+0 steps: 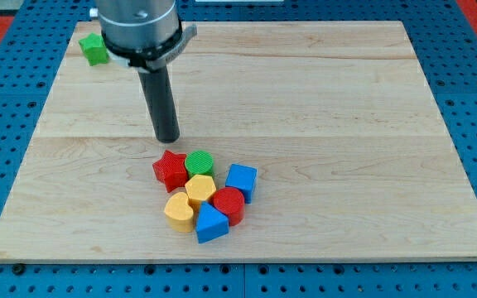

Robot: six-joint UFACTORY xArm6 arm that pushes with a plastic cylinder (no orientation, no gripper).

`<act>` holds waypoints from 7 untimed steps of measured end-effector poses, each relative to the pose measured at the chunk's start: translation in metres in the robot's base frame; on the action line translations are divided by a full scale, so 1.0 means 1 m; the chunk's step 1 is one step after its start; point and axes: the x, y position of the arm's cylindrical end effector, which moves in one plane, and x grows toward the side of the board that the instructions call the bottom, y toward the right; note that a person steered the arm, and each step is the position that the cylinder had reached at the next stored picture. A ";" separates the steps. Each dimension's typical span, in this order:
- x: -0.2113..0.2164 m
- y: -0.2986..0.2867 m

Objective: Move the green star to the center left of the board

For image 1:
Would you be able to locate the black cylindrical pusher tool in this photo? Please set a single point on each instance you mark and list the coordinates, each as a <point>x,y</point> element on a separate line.
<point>156,87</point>

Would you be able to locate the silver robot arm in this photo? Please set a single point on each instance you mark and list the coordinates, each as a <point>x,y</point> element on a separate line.
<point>142,34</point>

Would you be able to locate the green cylinder block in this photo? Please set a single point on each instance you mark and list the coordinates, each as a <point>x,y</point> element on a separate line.
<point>199,163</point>

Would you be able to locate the red star block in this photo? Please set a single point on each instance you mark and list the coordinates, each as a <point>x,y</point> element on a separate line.
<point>170,170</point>

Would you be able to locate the yellow heart block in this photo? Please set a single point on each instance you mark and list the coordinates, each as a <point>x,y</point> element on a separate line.
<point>179,214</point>

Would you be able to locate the blue triangle block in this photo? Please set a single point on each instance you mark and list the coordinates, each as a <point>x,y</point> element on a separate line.
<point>211,223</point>

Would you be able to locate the green star block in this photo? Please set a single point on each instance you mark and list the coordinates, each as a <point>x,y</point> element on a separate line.
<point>94,49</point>

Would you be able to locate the wooden board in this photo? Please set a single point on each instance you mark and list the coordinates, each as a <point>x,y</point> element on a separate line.
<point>354,160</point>

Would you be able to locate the red cylinder block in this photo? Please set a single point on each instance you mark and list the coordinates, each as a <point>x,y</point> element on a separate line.
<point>230,202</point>

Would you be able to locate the yellow hexagon block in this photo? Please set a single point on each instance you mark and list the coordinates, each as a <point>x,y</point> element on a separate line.
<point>200,189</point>

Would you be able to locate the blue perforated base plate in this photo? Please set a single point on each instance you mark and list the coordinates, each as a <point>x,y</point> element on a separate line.
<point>30,55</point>

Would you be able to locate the blue cube block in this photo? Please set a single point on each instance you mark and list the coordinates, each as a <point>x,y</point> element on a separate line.
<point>242,178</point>

